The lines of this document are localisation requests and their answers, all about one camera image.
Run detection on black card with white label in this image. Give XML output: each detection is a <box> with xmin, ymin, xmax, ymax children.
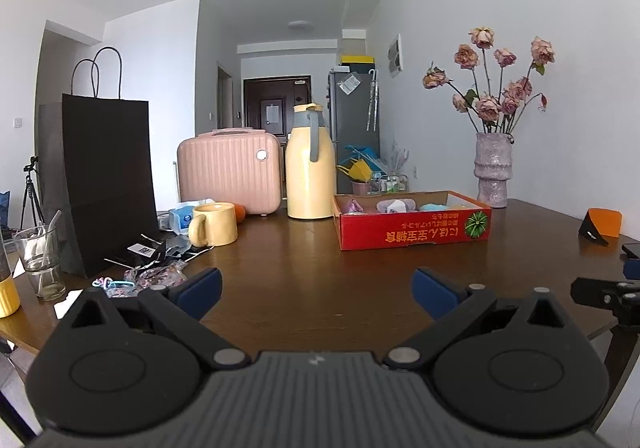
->
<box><xmin>104</xmin><ymin>233</ymin><xmax>168</xmax><ymax>274</ymax></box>

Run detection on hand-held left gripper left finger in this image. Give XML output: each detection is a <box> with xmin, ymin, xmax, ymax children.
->
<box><xmin>55</xmin><ymin>267</ymin><xmax>251</xmax><ymax>371</ymax></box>

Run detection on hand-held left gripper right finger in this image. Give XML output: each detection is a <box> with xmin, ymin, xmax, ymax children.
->
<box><xmin>385</xmin><ymin>267</ymin><xmax>581</xmax><ymax>371</ymax></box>

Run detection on orange and black box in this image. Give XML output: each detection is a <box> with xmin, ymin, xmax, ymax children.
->
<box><xmin>577</xmin><ymin>208</ymin><xmax>624</xmax><ymax>246</ymax></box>

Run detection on lavender fuzzy headband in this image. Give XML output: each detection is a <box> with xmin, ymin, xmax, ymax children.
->
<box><xmin>375</xmin><ymin>198</ymin><xmax>417</xmax><ymax>214</ymax></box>

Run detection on silver foil wrapper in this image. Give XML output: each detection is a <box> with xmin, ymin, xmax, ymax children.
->
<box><xmin>162</xmin><ymin>233</ymin><xmax>215</xmax><ymax>261</ymax></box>

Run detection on red cardboard box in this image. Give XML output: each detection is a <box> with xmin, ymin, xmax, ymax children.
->
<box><xmin>333</xmin><ymin>190</ymin><xmax>492</xmax><ymax>251</ymax></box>

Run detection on dark brown door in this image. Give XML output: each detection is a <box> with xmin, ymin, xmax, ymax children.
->
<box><xmin>243</xmin><ymin>76</ymin><xmax>312</xmax><ymax>139</ymax></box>

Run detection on white dried branches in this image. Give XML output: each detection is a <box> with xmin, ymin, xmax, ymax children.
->
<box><xmin>390</xmin><ymin>140</ymin><xmax>411</xmax><ymax>176</ymax></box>

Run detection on clear glass cup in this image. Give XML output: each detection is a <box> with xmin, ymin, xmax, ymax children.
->
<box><xmin>12</xmin><ymin>210</ymin><xmax>67</xmax><ymax>301</ymax></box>

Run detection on clear folded umbrella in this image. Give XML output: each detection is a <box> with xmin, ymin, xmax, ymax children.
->
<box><xmin>366</xmin><ymin>69</ymin><xmax>379</xmax><ymax>132</ymax></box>

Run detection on white crumpled tissue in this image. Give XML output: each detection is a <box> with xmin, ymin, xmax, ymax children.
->
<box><xmin>50</xmin><ymin>288</ymin><xmax>88</xmax><ymax>320</ymax></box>

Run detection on grey refrigerator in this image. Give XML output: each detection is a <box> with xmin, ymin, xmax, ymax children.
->
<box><xmin>328</xmin><ymin>68</ymin><xmax>381</xmax><ymax>196</ymax></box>

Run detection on black camera tripod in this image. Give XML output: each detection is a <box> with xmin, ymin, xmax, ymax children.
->
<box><xmin>20</xmin><ymin>155</ymin><xmax>46</xmax><ymax>234</ymax></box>

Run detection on black paper bag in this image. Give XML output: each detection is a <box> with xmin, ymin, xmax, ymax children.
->
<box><xmin>37</xmin><ymin>47</ymin><xmax>157</xmax><ymax>278</ymax></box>

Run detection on pink ribbed suitcase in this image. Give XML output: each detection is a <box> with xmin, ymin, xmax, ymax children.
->
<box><xmin>176</xmin><ymin>128</ymin><xmax>282</xmax><ymax>216</ymax></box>

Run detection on blue and yellow plastic toy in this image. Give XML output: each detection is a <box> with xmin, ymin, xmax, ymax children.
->
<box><xmin>336</xmin><ymin>144</ymin><xmax>386</xmax><ymax>181</ymax></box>

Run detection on dried pink roses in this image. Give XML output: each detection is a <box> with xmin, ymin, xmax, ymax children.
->
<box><xmin>422</xmin><ymin>26</ymin><xmax>556</xmax><ymax>135</ymax></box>

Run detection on green small bottles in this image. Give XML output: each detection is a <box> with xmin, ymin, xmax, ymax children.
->
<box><xmin>377</xmin><ymin>175</ymin><xmax>408</xmax><ymax>194</ymax></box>

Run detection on yellow ceramic mug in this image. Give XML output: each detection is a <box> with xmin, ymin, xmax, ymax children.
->
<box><xmin>188</xmin><ymin>202</ymin><xmax>238</xmax><ymax>247</ymax></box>

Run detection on yellow bottomed bottle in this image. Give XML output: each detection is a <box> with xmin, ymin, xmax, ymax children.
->
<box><xmin>0</xmin><ymin>228</ymin><xmax>21</xmax><ymax>319</ymax></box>

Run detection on lilac ceramic vase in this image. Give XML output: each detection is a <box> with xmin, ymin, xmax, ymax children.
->
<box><xmin>474</xmin><ymin>132</ymin><xmax>515</xmax><ymax>209</ymax></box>

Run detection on white wall panel box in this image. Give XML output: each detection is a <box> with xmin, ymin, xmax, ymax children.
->
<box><xmin>387</xmin><ymin>33</ymin><xmax>403</xmax><ymax>79</ymax></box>

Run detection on floral plastic wrapper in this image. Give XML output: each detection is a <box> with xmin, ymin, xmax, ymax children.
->
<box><xmin>124</xmin><ymin>262</ymin><xmax>190</xmax><ymax>300</ymax></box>

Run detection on yellow thermos jug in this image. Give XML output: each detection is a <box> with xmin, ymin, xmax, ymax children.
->
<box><xmin>285</xmin><ymin>103</ymin><xmax>336</xmax><ymax>220</ymax></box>

